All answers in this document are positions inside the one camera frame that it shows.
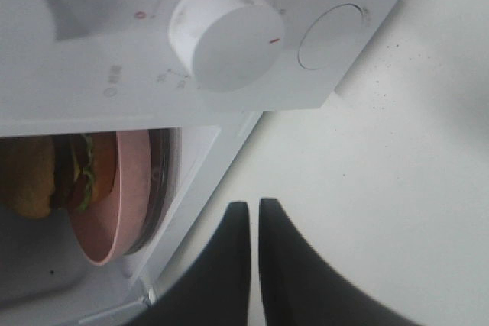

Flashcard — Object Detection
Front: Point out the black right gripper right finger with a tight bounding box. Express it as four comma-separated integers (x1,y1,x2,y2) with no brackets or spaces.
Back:
258,199,405,325

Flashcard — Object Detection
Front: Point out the white microwave oven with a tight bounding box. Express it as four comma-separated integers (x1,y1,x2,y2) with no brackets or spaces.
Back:
1,0,397,325

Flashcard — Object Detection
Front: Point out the glass microwave turntable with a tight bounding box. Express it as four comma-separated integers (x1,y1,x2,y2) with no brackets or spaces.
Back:
125,128,182,255

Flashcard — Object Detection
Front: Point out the round white door button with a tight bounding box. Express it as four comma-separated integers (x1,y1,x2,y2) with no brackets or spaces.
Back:
298,4,363,70

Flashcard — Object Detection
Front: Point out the white timer knob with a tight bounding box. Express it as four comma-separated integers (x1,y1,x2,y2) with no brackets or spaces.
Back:
168,0,285,92

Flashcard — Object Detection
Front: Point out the pink round plate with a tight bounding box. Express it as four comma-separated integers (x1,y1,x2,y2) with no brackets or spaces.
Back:
69,130,151,266

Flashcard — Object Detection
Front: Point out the burger with lettuce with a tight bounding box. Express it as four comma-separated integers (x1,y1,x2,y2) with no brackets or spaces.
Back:
1,132,118,219

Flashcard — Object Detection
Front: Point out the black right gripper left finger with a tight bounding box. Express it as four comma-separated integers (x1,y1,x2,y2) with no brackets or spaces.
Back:
128,202,251,325

